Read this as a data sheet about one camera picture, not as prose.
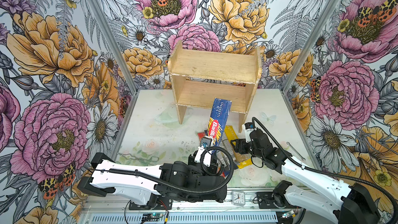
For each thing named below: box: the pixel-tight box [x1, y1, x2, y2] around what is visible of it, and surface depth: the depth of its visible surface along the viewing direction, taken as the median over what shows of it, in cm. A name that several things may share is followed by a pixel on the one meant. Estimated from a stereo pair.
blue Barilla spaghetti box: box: [207, 97, 233, 154], surface depth 62 cm
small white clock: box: [231, 190, 246, 207], surface depth 75 cm
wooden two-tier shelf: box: [167, 40, 263, 133], surface depth 77 cm
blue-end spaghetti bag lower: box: [218, 138, 236, 178], surface depth 84 cm
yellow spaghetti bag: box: [224, 124, 253, 170], surface depth 87 cm
